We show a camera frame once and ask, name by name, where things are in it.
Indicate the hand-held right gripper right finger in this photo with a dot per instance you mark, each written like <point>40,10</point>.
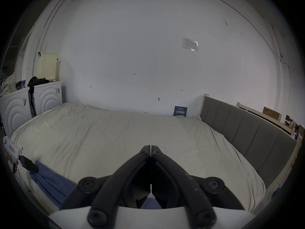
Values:
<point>181,175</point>

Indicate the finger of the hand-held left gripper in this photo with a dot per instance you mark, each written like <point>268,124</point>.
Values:
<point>28,164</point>

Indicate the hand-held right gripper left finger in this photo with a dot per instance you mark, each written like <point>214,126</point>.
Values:
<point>124,175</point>

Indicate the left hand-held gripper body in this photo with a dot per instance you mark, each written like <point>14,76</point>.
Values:
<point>10,148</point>

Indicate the blue garment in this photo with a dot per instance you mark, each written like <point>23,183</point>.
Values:
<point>53,184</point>

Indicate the white washing machine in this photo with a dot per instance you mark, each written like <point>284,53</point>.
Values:
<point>14,111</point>
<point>47,98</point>

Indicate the bed with beige sheet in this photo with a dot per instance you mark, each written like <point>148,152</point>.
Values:
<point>114,132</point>

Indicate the dark blue card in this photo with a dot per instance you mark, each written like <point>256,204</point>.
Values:
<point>180,111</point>

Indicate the black bunched cloth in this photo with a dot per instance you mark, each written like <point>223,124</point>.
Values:
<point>37,81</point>

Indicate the grey padded headboard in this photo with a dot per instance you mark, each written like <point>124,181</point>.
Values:
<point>250,137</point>

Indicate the cream plastic laundry basket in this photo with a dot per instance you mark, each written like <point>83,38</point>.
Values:
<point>47,67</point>

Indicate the brown carton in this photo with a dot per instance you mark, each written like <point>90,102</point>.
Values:
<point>271,113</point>

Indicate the white paper sheet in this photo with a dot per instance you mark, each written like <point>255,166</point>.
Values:
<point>190,44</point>

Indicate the pale wooden frame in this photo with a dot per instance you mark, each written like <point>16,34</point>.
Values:
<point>286,126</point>

